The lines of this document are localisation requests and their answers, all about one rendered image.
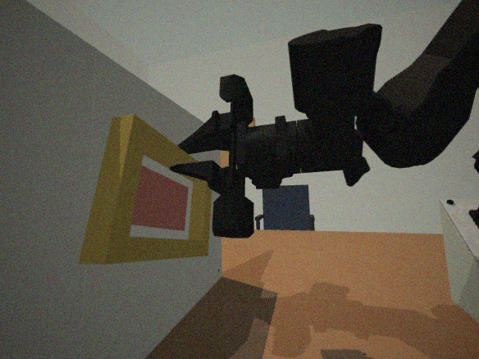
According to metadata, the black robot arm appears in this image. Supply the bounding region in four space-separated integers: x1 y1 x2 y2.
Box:
288 0 479 187

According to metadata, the grey wall panel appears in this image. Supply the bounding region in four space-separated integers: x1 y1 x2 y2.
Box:
0 0 222 359

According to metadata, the olive-gold picture frame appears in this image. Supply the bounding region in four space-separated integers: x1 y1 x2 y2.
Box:
79 114 212 265

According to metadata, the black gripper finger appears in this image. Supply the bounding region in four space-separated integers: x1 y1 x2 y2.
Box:
170 160 224 194
177 111 230 154

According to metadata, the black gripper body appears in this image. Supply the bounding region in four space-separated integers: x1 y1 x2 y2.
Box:
212 75 301 239

